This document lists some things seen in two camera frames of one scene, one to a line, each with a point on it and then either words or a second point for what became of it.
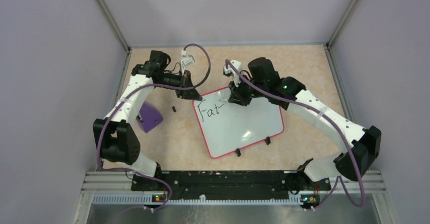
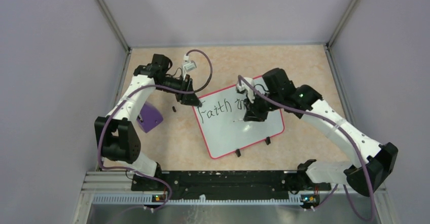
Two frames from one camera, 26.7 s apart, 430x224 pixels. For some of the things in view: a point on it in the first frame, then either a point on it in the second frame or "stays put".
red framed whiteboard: x=225 y=127 stays put
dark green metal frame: x=228 y=183 stays put
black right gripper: x=237 y=95 to x=252 y=112
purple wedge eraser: x=149 y=116 stays put
